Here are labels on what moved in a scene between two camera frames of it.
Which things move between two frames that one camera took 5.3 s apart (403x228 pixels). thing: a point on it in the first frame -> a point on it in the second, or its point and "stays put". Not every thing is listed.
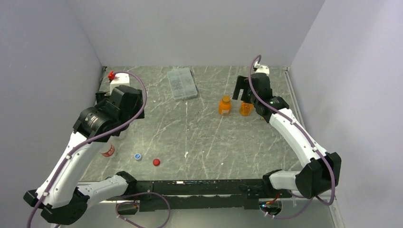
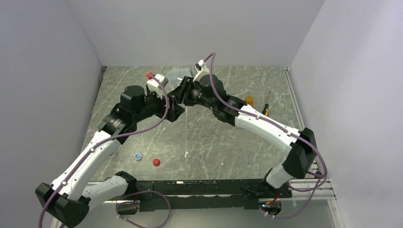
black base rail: [180, 195] stays put
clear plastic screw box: [182, 83] stays put
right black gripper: [242, 83] -> [183, 92]
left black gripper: [138, 108] -> [173, 111]
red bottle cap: [156, 162] stays put
